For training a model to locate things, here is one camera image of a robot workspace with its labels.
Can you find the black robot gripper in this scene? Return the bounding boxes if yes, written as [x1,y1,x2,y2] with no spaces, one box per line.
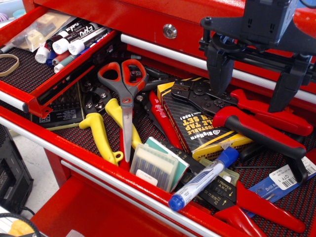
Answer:
[199,0,316,113]

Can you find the red grey handled scissors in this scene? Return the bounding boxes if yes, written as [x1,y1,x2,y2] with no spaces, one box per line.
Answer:
[98,59,149,162]

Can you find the small open red drawer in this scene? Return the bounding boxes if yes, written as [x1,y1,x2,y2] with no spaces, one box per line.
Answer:
[0,31,118,118]

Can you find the yellow black tap wrench box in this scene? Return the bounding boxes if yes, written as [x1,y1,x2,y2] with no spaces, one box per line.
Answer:
[157,82,253,160]

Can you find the silver cylinder lock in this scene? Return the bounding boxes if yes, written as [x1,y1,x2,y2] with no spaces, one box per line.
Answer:
[163,24,177,40]

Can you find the clear plastic drill bit case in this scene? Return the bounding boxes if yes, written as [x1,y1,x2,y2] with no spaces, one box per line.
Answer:
[130,144,178,192]

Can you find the red tool chest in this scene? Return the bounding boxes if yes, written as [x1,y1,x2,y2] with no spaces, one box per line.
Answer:
[0,0,316,237]

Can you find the blue capped white marker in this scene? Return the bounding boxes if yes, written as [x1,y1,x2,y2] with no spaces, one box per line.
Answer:
[168,147,239,211]

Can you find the black drill bit index box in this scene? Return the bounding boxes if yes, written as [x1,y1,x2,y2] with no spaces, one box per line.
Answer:
[31,82,84,131]

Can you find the black Expo marker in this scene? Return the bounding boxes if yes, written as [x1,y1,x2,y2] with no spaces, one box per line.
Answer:
[52,22,99,55]

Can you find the white capped red marker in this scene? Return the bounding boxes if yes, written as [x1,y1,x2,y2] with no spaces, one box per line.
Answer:
[35,42,50,64]

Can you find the clear plastic bag with parts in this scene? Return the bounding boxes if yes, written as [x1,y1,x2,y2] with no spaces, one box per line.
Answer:
[4,10,75,52]

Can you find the tan rubber band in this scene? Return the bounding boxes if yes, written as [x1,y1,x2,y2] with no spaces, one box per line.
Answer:
[0,53,20,78]

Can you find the black electronic device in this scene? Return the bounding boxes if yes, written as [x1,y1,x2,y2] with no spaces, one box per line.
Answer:
[0,125,34,214]

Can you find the red handled crimping tool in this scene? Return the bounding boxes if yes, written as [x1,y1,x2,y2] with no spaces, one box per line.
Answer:
[171,79,313,184]

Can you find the black automatic wire stripper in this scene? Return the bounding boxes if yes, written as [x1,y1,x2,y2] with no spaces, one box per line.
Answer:
[128,65,179,91]

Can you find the red handled wire stripper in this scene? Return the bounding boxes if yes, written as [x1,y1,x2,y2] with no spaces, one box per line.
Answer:
[131,90,182,149]

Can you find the red handled stripper pliers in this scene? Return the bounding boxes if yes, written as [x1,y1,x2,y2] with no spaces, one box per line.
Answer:
[197,176,306,237]

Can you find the yellow handled tin snips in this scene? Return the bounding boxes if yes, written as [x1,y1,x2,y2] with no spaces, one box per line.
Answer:
[79,81,131,170]

